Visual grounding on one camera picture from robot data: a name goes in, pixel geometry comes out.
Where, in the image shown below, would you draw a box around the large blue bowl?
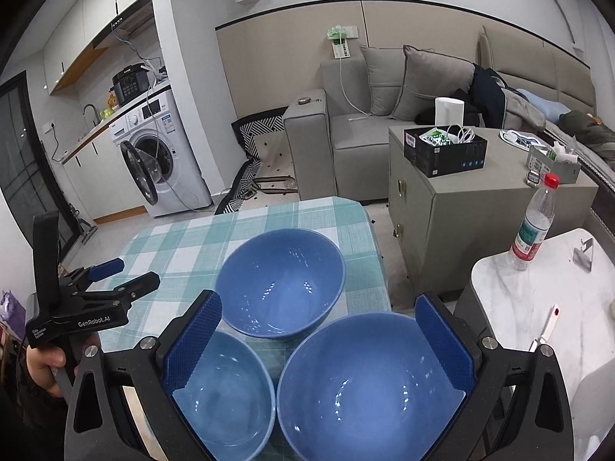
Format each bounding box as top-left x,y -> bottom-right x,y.
277,312 -> 466,460

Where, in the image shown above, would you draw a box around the kitchen counter cabinets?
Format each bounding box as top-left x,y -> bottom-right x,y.
63,126 -> 147,224

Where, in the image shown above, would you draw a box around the person's left hand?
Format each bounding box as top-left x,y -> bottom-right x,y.
26,345 -> 67,398

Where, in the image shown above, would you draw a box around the teal checked tablecloth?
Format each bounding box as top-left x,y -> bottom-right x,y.
101,197 -> 392,352

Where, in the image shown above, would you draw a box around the white marble side table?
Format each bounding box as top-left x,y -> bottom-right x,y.
453,227 -> 615,461

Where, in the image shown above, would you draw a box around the white washing machine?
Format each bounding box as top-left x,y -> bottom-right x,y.
110,88 -> 213,217

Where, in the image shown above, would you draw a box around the black faucet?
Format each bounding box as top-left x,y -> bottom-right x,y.
82,103 -> 101,128

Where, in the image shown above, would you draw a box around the metal phone stand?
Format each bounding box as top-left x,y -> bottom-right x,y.
573,237 -> 594,273

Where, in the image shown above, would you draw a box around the folded patterned chair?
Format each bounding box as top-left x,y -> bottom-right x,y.
215,107 -> 295,214

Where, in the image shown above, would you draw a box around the plastic water bottle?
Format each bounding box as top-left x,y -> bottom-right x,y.
509,173 -> 560,270

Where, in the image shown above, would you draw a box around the black pressure cooker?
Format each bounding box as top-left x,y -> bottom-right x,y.
113,63 -> 149,106

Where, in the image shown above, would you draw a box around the grey bedside cabinet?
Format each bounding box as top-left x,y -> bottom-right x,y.
387,125 -> 600,299

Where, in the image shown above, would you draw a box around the range hood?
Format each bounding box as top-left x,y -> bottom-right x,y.
92,0 -> 154,50

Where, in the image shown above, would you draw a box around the grey sofa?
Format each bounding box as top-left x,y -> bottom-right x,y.
284,53 -> 421,202

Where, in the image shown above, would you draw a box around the black storage box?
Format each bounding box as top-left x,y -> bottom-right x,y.
404,125 -> 488,178

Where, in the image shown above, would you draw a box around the white box on cabinet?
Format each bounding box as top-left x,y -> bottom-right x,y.
435,97 -> 465,127

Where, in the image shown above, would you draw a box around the grey cushion right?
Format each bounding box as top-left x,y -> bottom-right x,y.
391,45 -> 475,122

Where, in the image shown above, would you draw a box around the grey cushion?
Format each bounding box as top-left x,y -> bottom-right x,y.
391,45 -> 475,122
361,46 -> 406,117

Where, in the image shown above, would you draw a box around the grey cushion left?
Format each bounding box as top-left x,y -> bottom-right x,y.
361,46 -> 406,117

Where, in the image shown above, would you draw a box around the wall socket with charger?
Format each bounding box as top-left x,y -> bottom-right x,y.
326,25 -> 359,60

